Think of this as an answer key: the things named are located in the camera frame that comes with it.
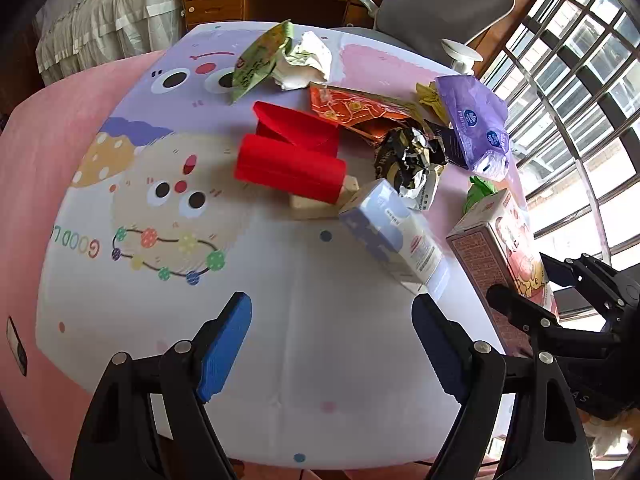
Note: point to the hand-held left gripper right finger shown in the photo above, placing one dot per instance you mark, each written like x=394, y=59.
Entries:
x=440, y=350

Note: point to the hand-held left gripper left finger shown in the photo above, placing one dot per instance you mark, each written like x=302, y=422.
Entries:
x=225, y=350

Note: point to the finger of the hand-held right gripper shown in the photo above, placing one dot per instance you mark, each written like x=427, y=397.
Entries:
x=520, y=312
x=585, y=272

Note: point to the green bag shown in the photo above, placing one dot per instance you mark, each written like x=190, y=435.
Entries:
x=477, y=192

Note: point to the cream rounded block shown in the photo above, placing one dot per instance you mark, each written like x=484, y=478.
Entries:
x=310, y=207

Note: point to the black and gold wrapper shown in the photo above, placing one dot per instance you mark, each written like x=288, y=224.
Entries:
x=407, y=160

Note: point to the white paper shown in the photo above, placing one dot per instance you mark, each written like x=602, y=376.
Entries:
x=310, y=60

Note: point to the pink printed carton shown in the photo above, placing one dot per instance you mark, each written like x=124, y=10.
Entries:
x=505, y=240

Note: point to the cartoon printed table mat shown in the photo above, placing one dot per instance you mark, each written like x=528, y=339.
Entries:
x=300, y=335

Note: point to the blue and white carton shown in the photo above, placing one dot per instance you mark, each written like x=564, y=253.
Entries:
x=390, y=230

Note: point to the black flat wrapper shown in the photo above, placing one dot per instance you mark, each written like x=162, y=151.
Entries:
x=447, y=142

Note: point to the purple tissue pack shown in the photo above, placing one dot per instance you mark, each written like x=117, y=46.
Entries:
x=475, y=120

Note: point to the window grille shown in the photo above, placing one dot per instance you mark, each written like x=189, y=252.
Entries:
x=575, y=60

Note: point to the yellow crumpled wrapper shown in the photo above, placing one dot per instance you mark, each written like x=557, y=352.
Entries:
x=430, y=100

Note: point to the pink cloth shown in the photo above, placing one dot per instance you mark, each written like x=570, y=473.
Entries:
x=30, y=210

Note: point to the orange snack wrapper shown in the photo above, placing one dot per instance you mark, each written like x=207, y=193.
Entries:
x=350, y=107

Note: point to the green snack packet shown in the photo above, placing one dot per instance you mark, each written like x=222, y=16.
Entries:
x=255, y=65

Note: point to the grey office chair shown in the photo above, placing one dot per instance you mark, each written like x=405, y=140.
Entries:
x=440, y=5

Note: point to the white ruffled bedding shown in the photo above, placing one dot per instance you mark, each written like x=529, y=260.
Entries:
x=100, y=25

